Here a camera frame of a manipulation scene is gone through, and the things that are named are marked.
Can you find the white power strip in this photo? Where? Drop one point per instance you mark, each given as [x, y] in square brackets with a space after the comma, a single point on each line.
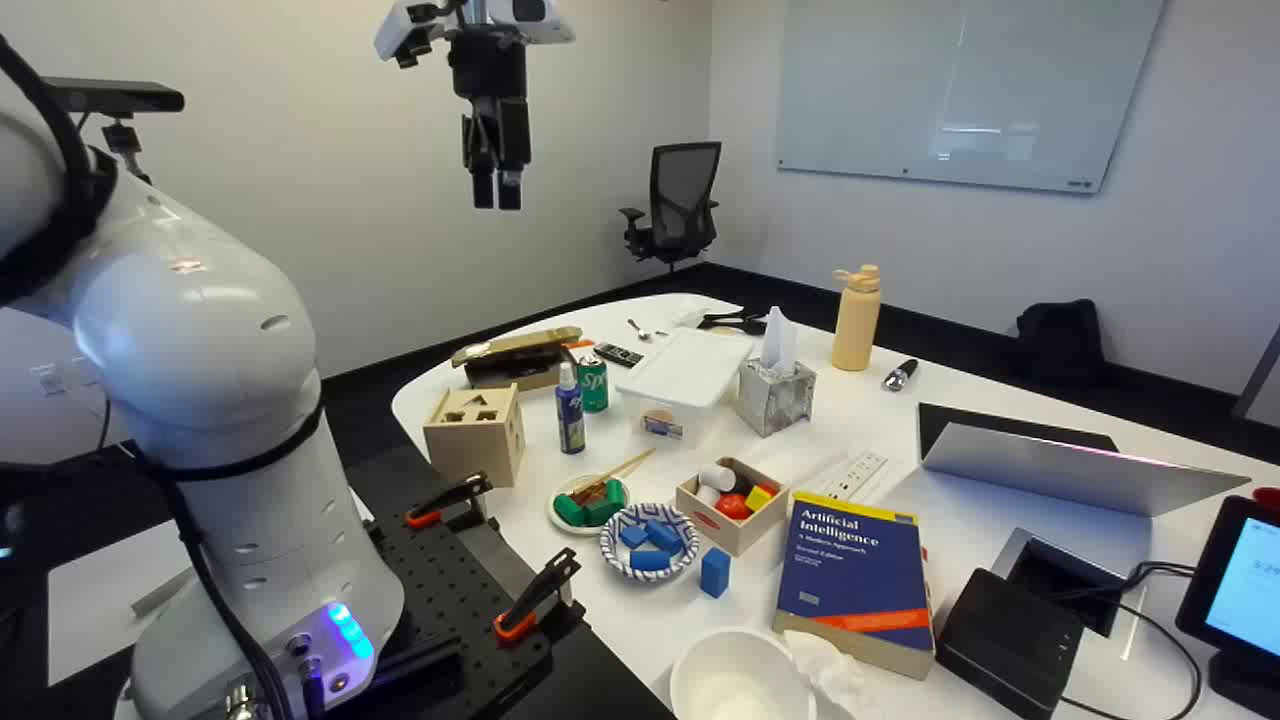
[859, 475]

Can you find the grey box with black tray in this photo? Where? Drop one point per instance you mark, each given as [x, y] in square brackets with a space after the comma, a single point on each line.
[1073, 582]

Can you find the black tablet screen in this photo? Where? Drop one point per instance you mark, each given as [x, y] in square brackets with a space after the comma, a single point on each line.
[1240, 594]

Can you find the green prism block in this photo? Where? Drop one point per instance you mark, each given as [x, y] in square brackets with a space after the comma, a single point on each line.
[569, 510]

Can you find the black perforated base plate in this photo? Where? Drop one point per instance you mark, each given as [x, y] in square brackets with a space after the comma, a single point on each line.
[454, 612]

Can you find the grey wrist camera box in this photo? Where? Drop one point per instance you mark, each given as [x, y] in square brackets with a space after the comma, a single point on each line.
[406, 28]

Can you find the green soda can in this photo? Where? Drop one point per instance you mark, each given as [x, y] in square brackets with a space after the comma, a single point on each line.
[594, 387]

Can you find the blue cube block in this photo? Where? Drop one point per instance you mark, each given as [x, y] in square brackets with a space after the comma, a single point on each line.
[634, 537]

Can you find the wooden tray of colourful blocks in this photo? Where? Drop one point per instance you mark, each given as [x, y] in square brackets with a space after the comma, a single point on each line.
[728, 504]

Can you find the silver laptop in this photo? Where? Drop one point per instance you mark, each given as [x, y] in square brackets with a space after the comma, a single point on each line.
[1065, 485]

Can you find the grey tissue box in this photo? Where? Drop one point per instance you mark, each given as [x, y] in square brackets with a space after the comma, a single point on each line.
[775, 391]

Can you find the wall whiteboard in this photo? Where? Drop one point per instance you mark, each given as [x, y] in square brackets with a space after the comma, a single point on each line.
[963, 87]

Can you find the black bag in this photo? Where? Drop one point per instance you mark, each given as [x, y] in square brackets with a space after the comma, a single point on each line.
[1056, 340]

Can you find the blue cylinder block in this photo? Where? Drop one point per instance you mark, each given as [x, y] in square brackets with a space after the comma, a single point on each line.
[649, 563]

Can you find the black electronics box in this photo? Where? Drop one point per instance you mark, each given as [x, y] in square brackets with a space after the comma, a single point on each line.
[1004, 645]

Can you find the wooden brush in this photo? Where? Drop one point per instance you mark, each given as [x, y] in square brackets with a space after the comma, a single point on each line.
[514, 359]

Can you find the green cylinder block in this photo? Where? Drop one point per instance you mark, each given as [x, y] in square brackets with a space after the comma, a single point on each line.
[600, 501]

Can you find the small plain white plate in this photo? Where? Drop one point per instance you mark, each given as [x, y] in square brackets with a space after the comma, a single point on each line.
[590, 510]

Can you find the black remote control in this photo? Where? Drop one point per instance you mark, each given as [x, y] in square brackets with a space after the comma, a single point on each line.
[619, 353]

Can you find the thin wooden stick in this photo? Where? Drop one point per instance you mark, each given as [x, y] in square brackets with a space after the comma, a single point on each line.
[622, 471]

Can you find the white plate with blue markings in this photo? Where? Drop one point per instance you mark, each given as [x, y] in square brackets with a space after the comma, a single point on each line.
[649, 547]

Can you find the black flat pad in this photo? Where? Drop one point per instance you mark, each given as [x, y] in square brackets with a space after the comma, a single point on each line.
[1013, 426]

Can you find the purple wrapped candy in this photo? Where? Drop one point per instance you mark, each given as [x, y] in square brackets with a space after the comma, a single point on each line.
[662, 426]

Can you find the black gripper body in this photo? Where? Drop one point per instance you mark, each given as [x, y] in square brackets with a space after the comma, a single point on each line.
[491, 81]

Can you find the small blue rectangular block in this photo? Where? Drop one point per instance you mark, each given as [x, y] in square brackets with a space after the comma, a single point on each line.
[713, 573]

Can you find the black plastic spoon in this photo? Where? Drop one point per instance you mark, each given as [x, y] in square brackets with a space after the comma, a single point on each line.
[747, 325]
[726, 317]

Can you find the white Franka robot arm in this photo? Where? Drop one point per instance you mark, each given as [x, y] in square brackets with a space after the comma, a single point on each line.
[201, 346]

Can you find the tan squeeze bottle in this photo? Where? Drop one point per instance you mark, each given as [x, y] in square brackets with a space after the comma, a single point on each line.
[859, 320]

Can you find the black office chair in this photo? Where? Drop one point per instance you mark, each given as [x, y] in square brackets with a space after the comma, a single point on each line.
[678, 200]

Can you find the blue wooden block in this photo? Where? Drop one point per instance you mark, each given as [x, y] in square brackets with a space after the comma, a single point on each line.
[667, 534]

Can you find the black marker pen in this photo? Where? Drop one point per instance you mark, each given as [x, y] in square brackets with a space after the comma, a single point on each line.
[902, 374]

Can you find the black camera on stand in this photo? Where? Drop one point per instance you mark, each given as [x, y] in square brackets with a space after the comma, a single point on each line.
[114, 103]

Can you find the wooden shape sorter box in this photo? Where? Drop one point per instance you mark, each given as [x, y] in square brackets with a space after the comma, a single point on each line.
[473, 426]

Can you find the blue and yellow book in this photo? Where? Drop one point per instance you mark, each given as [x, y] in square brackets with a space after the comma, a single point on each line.
[859, 582]

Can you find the white cloth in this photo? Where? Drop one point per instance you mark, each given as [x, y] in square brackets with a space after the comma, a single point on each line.
[820, 667]

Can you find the white bowl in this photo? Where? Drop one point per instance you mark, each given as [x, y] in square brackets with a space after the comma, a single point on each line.
[741, 677]

